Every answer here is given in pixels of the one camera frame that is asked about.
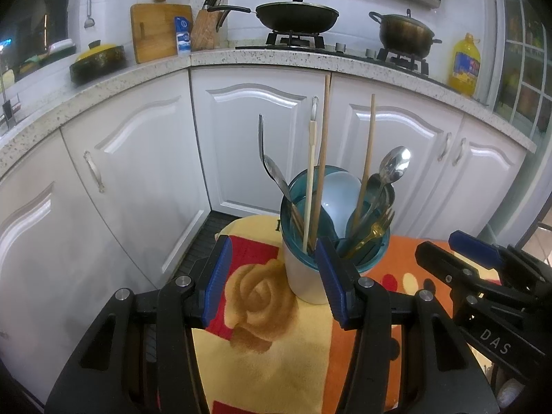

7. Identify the blue white container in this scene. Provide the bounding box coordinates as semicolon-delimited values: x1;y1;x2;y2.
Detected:
174;16;193;56

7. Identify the wooden cutting board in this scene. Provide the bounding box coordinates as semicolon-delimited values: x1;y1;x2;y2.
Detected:
130;3;194;65

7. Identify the white rice paddle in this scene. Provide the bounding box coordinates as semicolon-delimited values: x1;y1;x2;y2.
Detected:
317;170;363;240

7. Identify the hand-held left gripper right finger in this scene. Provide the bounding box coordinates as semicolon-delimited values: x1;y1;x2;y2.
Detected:
316;237;496;414

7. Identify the black pot with yellow lid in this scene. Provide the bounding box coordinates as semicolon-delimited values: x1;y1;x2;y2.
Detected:
69;40;127;86

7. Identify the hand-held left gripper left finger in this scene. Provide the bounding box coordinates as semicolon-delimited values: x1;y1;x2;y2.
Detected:
45;235;234;414

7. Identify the speckled stone countertop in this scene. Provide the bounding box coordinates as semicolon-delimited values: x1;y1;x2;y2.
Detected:
0;47;538;177

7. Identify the round silver soup spoon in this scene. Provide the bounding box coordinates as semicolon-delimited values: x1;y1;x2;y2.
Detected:
345;146;412;242

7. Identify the dark cooking pot with lid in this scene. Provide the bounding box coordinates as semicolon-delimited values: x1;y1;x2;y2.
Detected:
368;9;443;60

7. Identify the brown wooden chopstick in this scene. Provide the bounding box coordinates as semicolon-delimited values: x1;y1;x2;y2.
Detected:
308;74;332;242
351;93;377;229

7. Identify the black gas stove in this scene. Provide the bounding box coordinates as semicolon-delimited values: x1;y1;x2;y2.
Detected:
235;30;432;79

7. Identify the orange yellow printed blanket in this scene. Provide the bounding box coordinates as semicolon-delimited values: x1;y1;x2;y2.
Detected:
190;216;501;414

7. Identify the yellow cooking oil bottle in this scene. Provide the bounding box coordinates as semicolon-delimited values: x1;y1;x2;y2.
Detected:
447;32;482;96

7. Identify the white framed glass door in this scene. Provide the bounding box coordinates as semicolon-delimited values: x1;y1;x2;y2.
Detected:
492;0;552;139

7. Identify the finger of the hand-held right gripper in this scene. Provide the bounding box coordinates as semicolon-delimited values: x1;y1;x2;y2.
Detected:
415;241;497;307
447;229;552;299

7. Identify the floral utensil holder teal rim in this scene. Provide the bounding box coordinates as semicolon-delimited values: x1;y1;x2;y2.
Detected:
279;165;391;305

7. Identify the white cabinet door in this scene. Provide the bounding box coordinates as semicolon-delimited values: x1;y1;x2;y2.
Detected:
0;131;113;402
190;68;332;217
328;73;465;239
455;113;530;242
59;70;212;287

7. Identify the matte grey spoon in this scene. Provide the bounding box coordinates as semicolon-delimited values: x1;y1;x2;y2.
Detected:
263;154;303;225

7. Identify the wooden knife block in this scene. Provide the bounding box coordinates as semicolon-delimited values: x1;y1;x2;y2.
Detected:
190;0;228;51

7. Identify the small shiny spoon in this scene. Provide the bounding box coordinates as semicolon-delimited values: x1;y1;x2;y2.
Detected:
354;173;389;234

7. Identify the black wok with lid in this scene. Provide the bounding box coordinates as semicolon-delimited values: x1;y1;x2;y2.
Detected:
207;0;340;35

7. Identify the slim grey metal utensil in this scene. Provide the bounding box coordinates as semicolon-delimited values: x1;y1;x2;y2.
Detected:
258;114;294;208

